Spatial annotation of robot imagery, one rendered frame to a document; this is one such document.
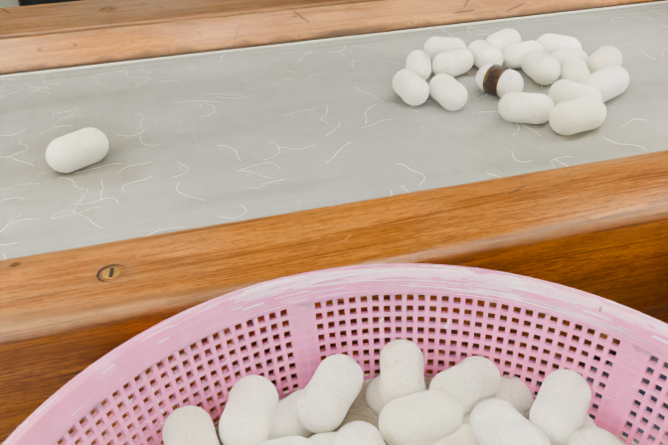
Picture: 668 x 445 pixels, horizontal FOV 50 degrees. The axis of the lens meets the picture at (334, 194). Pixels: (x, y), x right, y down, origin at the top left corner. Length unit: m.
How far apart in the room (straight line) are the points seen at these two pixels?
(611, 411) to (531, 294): 0.05
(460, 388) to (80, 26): 0.46
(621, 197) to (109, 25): 0.43
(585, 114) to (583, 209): 0.13
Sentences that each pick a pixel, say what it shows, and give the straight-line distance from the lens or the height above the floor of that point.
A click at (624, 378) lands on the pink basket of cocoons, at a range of 0.29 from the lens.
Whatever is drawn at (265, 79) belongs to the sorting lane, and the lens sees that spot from 0.55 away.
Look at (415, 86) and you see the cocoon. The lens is 0.49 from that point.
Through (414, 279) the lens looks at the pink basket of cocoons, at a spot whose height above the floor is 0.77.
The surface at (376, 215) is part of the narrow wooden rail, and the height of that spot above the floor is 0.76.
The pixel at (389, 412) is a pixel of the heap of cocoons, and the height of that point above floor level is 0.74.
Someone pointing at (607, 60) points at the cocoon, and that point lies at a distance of 0.56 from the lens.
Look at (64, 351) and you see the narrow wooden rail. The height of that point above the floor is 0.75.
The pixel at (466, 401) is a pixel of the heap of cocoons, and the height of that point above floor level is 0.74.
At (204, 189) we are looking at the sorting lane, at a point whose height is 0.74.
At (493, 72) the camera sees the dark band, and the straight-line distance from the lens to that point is 0.52.
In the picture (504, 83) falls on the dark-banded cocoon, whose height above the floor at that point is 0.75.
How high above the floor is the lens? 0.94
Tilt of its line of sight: 31 degrees down
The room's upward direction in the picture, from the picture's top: 2 degrees counter-clockwise
